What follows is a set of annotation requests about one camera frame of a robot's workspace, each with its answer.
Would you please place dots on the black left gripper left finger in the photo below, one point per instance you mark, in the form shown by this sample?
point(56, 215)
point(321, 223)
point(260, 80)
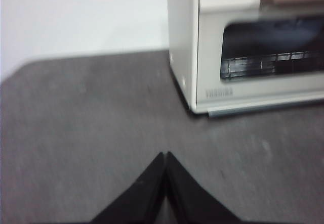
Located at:
point(141, 198)

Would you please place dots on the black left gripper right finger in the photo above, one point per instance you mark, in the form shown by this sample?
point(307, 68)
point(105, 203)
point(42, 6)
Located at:
point(187, 198)

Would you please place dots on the cream Toshiba toaster oven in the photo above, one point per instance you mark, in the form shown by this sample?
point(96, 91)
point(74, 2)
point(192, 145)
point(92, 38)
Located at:
point(182, 32)

